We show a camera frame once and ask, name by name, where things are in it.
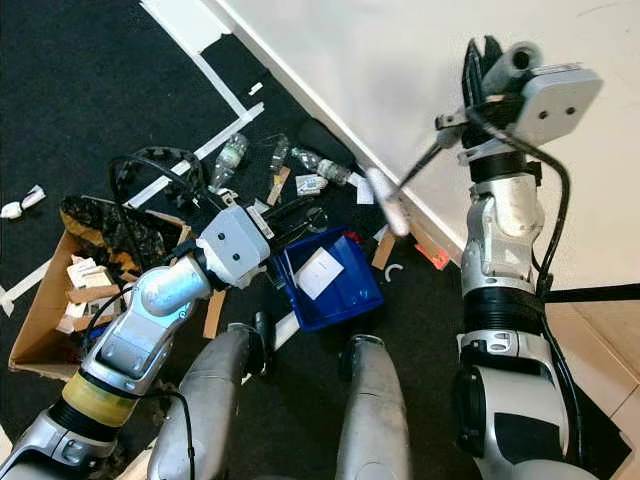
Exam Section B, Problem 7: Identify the blue plastic dustpan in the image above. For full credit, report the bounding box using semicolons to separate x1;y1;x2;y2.
274;227;385;334

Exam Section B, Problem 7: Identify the grey robot leg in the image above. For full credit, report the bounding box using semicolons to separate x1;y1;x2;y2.
145;322;267;480
334;334;414;480

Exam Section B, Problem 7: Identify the black oval object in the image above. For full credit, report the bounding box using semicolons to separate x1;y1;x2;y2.
297;117;357;167

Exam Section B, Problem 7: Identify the small white box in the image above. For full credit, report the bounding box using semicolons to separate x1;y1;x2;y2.
294;174;329;197

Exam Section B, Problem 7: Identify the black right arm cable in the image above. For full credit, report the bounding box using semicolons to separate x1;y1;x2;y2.
465;105;589;463

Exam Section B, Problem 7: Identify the brown cardboard strip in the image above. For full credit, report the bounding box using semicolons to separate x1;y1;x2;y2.
371;227;402;272

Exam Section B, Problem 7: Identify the crumpled white paper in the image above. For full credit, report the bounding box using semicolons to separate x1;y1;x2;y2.
0;185;47;222

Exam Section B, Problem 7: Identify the orange scrap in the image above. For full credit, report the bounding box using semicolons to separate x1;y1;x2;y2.
411;241;452;272

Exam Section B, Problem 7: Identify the black crumpled bag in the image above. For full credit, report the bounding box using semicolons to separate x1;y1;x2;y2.
59;195;162;277

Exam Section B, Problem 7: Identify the white paper scrap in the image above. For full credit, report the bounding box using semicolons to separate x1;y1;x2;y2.
354;174;377;207

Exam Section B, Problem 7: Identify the broom with grey handle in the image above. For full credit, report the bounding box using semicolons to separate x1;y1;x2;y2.
364;41;544;239

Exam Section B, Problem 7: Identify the white paper sheet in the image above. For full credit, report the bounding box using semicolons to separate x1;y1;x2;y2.
294;247;347;300

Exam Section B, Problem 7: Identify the grey left robot leg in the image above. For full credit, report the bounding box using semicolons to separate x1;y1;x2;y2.
145;322;267;480

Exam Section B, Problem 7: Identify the clear wrapper with cardboard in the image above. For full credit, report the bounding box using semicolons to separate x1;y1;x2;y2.
264;134;292;207

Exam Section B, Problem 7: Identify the clear plastic bottle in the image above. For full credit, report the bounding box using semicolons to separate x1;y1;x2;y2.
207;132;250;192
290;147;357;187

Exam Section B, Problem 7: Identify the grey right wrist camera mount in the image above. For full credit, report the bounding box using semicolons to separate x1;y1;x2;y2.
509;64;605;150

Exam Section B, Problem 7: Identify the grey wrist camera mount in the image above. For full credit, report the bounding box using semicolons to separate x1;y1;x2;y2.
194;204;274;292
509;64;605;150

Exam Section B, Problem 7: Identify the open cardboard box with rubbish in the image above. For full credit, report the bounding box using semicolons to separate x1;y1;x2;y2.
8;195;192;382

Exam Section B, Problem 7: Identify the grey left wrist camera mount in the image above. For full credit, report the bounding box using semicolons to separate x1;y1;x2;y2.
194;204;274;292

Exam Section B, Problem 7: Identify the grey right robot leg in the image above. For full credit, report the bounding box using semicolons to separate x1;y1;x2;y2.
334;334;414;480

